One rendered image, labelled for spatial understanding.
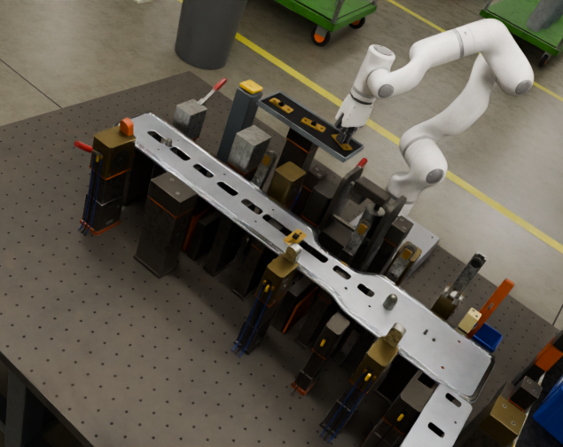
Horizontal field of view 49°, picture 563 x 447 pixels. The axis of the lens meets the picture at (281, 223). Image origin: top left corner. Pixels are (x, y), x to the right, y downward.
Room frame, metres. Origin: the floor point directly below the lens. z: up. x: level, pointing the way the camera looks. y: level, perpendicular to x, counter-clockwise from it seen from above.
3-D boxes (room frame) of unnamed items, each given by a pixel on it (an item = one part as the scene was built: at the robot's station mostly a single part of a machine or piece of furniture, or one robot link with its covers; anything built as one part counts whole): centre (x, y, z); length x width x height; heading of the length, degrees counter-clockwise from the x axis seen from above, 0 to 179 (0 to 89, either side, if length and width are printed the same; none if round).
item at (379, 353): (1.10, -0.36, 0.87); 0.12 x 0.07 x 0.35; 159
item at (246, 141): (1.73, 0.19, 0.90); 0.13 x 0.08 x 0.41; 159
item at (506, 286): (1.39, -0.64, 0.95); 0.03 x 0.01 x 0.50; 69
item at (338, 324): (1.18, -0.24, 0.84); 0.10 x 0.05 x 0.29; 159
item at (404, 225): (1.57, -0.34, 0.91); 0.07 x 0.05 x 0.42; 159
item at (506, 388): (1.18, -0.73, 0.85); 0.12 x 0.03 x 0.30; 159
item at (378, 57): (1.80, -0.08, 1.44); 0.09 x 0.08 x 0.13; 27
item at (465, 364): (1.45, -0.04, 1.00); 1.38 x 0.22 x 0.02; 69
